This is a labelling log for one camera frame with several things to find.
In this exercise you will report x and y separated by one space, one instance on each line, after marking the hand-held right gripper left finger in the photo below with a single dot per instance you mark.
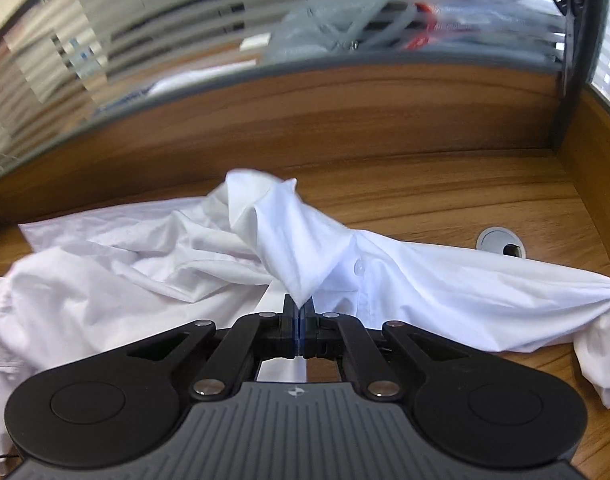
291 332

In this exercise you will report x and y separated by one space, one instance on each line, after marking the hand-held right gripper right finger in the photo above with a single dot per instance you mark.
305 332

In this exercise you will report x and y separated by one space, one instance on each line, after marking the white button-up shirt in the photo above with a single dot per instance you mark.
185 260

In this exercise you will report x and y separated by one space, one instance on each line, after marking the long frosted striped glass partition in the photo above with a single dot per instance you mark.
135 20

